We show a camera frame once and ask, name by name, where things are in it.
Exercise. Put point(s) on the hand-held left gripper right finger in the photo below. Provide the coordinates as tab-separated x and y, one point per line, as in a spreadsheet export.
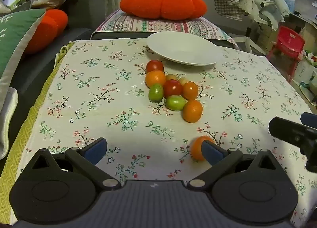
210	153

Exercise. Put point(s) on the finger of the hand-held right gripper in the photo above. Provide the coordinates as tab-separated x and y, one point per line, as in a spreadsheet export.
287	130
309	119

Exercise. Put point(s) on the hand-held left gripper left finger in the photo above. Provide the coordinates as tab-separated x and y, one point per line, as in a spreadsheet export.
95	150

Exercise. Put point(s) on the orange tomato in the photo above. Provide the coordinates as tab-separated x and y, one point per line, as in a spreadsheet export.
192	111
155	78
190	90

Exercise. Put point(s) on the green lime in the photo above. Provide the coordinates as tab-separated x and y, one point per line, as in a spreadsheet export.
156	92
175	103

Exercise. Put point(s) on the red tomato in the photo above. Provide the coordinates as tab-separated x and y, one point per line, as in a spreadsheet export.
154	66
172	88

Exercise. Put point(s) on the white plate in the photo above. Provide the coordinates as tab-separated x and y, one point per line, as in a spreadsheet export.
182	47

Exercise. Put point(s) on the white plastic bag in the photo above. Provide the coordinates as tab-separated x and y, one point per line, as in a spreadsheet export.
305	74

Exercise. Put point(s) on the floral tablecloth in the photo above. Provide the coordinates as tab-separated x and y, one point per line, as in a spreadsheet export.
99	99

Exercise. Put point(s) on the yellow-green patterned mat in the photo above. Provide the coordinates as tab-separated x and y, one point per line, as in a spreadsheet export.
27	131

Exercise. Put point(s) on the small beige fruit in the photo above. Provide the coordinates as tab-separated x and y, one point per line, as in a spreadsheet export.
171	77
182	80

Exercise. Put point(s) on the red plastic chair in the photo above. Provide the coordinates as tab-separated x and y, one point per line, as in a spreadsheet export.
288	42

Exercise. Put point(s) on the white cushion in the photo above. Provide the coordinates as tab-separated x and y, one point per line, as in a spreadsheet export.
7	124

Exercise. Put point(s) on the orange plush cushion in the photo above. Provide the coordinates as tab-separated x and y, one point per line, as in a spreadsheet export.
49	27

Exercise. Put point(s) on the striped patterned seat cushion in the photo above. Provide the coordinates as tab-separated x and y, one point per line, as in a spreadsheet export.
138	25

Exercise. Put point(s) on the grey sofa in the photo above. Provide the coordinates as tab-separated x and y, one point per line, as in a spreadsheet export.
79	12

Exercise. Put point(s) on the green pillow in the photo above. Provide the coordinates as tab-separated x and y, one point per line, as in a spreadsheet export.
14	37

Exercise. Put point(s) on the orange knitted pumpkin cushion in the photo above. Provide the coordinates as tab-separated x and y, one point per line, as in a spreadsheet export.
161	4

